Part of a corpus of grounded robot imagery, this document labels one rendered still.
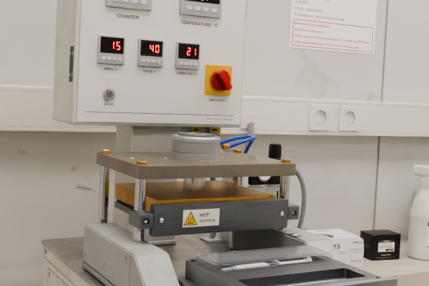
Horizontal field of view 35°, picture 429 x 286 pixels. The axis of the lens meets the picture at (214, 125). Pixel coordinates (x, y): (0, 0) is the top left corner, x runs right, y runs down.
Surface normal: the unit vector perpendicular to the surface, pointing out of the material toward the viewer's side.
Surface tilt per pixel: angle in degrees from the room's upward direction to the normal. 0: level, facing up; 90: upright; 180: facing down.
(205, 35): 90
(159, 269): 41
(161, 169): 90
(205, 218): 90
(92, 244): 90
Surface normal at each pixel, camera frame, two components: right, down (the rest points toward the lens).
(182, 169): 0.48, 0.07
